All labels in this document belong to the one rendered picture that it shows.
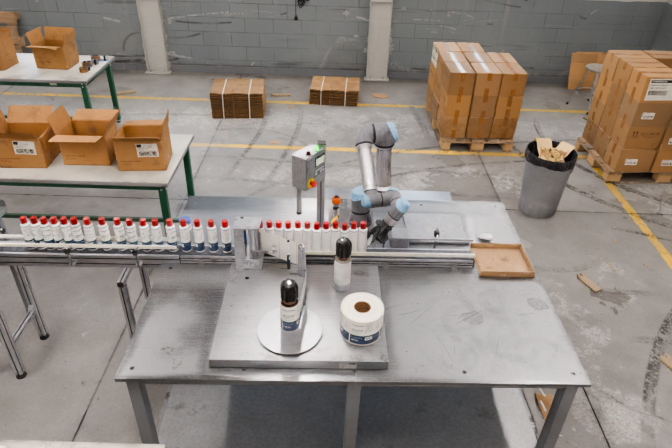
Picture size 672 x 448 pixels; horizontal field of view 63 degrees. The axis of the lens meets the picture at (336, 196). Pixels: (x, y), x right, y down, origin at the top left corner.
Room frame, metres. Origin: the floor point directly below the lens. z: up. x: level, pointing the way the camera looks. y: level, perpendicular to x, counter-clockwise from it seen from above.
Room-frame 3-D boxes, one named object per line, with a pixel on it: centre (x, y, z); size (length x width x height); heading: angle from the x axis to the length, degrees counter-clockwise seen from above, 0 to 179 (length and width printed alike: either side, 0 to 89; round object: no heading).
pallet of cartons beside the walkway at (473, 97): (6.08, -1.54, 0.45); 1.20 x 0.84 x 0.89; 2
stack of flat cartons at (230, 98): (6.42, 1.26, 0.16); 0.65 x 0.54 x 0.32; 95
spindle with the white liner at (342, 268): (2.16, -0.05, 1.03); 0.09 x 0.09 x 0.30
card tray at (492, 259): (2.47, -0.96, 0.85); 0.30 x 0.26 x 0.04; 92
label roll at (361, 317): (1.86, -0.14, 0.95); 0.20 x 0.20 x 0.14
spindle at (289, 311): (1.84, 0.19, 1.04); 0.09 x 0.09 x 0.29
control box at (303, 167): (2.52, 0.15, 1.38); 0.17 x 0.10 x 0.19; 147
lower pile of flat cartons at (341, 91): (6.93, 0.06, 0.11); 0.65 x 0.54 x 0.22; 87
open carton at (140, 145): (3.61, 1.44, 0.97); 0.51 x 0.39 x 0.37; 6
